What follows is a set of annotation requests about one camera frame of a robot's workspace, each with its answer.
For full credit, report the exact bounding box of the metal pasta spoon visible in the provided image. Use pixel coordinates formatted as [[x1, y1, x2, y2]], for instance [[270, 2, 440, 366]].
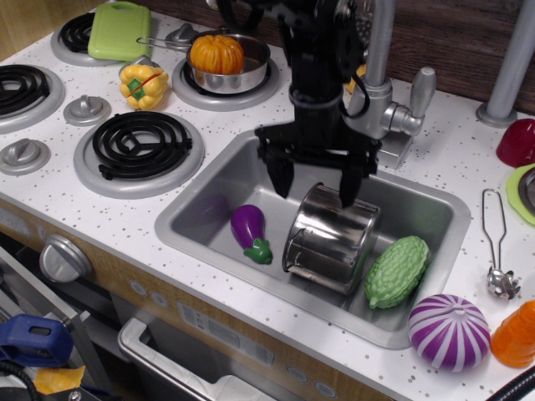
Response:
[[481, 188, 521, 301]]

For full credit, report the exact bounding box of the silver toy faucet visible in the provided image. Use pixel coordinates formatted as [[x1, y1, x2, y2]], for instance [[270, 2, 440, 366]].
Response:
[[344, 1, 436, 169]]

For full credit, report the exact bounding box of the silver stove knob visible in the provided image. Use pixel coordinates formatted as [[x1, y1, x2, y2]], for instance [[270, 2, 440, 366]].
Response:
[[1, 139, 51, 175], [64, 94, 111, 126], [165, 23, 199, 51]]

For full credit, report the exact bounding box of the orange toy pumpkin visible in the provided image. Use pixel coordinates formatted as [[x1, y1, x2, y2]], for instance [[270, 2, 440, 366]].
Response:
[[189, 34, 244, 75]]

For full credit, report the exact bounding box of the silver stove knob left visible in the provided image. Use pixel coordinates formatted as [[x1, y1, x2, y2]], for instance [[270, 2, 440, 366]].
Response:
[[1, 139, 51, 175]]

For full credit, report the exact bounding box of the red toy pepper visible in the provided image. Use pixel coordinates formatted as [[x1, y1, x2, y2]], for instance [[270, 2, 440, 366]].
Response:
[[496, 119, 534, 168]]

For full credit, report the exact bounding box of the green toy bitter melon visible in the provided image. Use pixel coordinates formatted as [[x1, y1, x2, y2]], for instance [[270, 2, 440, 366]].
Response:
[[364, 236, 430, 309]]

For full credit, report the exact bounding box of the yellow tape piece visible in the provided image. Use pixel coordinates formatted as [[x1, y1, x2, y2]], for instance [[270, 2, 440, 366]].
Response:
[[33, 366, 86, 395]]

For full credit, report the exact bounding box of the grey metal sink basin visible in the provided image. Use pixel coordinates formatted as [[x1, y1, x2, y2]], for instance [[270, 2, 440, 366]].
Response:
[[155, 132, 471, 349]]

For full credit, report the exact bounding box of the silver oven front knob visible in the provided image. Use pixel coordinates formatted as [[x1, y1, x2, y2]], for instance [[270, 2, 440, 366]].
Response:
[[39, 234, 93, 283]]

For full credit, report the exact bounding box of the purple toy eggplant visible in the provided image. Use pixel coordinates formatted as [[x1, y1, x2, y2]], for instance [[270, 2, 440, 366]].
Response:
[[230, 205, 273, 265]]

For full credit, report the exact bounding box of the silver oven door handle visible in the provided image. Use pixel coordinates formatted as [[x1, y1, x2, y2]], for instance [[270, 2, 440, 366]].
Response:
[[118, 317, 273, 401]]

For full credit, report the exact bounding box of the left black stove burner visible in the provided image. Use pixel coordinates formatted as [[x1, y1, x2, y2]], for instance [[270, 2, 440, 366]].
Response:
[[1, 64, 65, 135]]

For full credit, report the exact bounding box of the stainless steel pot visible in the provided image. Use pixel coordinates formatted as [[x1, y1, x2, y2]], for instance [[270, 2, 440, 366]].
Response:
[[283, 183, 381, 295]]

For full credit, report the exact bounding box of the orange toy carrot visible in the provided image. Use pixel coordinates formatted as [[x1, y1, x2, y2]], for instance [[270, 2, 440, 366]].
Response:
[[491, 300, 534, 368]]

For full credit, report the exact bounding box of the black stove burner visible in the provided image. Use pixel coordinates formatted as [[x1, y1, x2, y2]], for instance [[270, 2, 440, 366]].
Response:
[[74, 111, 205, 200], [1, 64, 65, 135]]

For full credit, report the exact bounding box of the grey vertical pole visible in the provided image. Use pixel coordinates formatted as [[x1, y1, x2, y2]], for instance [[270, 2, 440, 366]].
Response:
[[476, 0, 534, 128]]

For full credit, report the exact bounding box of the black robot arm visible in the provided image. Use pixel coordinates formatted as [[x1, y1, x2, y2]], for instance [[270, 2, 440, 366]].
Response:
[[217, 1, 380, 207]]

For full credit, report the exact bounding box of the front black stove burner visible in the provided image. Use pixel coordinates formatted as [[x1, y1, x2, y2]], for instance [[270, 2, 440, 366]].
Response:
[[74, 111, 205, 200]]

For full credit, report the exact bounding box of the yellow toy bell pepper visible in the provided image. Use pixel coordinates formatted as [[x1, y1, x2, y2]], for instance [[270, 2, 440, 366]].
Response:
[[120, 64, 169, 110]]

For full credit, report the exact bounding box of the silver stove knob middle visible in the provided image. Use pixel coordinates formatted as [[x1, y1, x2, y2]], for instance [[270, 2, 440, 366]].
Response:
[[64, 94, 111, 126]]

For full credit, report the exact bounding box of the back right stove burner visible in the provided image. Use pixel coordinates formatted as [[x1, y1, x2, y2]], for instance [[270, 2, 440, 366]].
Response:
[[171, 59, 279, 112]]

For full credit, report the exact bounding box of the green cutting board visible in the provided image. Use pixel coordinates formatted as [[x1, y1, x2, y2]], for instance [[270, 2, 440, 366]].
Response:
[[88, 1, 151, 61]]

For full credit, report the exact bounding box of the silver stove knob back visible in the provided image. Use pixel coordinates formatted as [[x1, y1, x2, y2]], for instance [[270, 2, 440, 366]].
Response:
[[165, 23, 199, 51]]

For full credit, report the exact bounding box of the purple striped toy onion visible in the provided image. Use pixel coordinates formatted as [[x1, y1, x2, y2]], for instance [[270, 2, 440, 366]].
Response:
[[408, 294, 491, 373]]

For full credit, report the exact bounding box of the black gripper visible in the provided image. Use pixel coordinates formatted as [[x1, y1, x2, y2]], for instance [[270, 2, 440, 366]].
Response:
[[255, 104, 380, 208]]

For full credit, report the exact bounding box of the small steel saucepan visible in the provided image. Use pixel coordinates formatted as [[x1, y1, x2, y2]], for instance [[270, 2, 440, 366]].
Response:
[[138, 30, 271, 94]]

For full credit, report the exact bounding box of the green plate with metal lid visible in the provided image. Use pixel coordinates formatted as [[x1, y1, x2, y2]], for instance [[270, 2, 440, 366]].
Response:
[[506, 164, 534, 226]]

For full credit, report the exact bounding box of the hanging slotted metal spoon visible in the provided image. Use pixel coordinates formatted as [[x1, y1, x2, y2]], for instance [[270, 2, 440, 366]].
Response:
[[355, 0, 373, 48]]

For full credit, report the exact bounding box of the back left stove burner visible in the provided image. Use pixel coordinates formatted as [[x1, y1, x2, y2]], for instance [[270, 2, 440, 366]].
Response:
[[50, 13, 120, 67]]

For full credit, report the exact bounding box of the yellow toy corn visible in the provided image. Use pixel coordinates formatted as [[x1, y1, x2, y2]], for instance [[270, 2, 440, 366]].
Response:
[[344, 63, 367, 94]]

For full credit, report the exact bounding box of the blue clamp tool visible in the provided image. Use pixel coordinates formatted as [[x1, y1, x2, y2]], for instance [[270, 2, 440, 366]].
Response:
[[1, 314, 74, 368]]

